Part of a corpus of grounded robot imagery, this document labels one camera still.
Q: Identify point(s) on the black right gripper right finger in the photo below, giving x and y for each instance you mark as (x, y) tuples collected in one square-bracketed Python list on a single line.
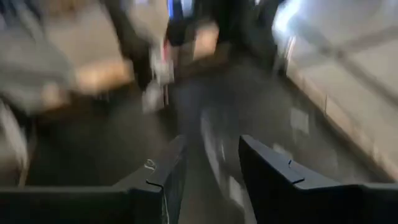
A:
[(280, 202)]

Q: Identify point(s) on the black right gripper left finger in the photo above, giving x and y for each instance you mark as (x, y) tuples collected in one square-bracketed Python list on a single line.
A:
[(93, 205)]

